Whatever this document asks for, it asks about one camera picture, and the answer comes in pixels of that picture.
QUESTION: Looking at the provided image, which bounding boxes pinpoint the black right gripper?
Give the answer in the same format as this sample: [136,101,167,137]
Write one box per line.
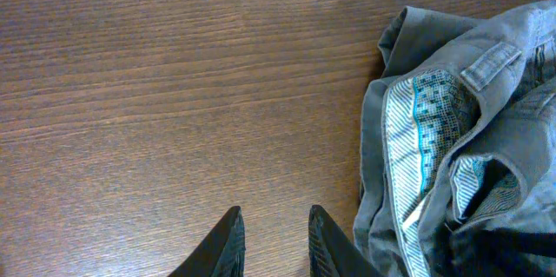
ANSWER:
[447,224,555,277]

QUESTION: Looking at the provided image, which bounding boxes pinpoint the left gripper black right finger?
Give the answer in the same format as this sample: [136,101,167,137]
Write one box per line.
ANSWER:
[308,205,381,277]

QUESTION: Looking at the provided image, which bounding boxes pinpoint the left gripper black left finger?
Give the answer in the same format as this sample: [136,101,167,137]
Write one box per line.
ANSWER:
[169,206,246,277]

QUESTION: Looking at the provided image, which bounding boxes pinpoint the grey shorts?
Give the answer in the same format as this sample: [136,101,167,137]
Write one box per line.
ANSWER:
[353,0,555,276]

